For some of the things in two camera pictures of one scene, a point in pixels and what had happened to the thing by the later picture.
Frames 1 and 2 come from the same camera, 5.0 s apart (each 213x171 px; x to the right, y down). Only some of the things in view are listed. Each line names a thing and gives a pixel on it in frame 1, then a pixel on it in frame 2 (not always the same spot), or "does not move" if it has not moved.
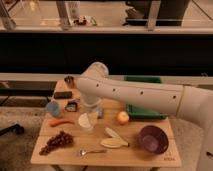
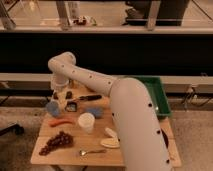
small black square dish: [71, 106] does not move
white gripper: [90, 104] → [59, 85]
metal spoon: [83, 152] does not move
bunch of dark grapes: [60, 141] does not move
